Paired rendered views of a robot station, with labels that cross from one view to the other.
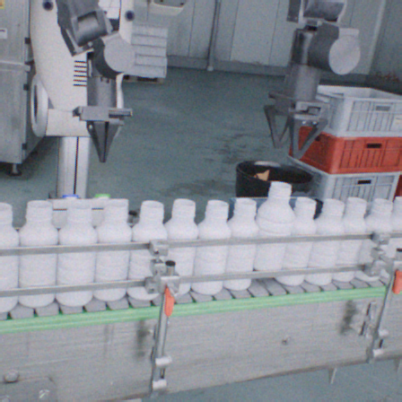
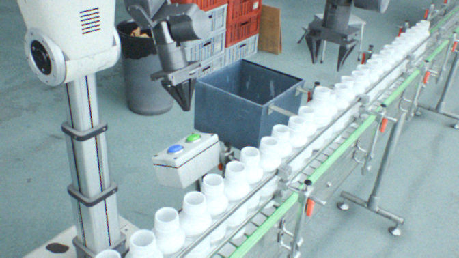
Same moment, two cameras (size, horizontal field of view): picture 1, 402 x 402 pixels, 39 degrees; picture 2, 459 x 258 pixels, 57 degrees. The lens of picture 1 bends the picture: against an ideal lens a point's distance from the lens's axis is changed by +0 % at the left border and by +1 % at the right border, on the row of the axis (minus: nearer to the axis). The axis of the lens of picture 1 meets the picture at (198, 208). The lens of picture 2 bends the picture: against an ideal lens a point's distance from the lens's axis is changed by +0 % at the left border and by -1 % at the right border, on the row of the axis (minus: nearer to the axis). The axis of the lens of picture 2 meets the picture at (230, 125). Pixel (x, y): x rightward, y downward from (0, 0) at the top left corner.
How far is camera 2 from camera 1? 60 cm
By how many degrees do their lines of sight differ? 29
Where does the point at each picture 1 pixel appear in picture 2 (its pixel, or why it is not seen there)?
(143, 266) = (270, 186)
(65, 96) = (78, 46)
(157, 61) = not seen: outside the picture
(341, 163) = not seen: hidden behind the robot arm
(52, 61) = (61, 18)
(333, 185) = not seen: hidden behind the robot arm
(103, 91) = (179, 53)
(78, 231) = (242, 187)
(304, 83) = (345, 18)
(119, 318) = (267, 228)
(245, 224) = (311, 126)
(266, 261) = (318, 142)
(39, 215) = (219, 190)
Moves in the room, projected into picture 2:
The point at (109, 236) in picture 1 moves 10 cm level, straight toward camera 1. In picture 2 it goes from (255, 178) to (290, 207)
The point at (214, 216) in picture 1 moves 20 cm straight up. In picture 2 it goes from (299, 130) to (314, 46)
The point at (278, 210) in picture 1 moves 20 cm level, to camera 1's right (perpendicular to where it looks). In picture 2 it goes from (325, 108) to (384, 94)
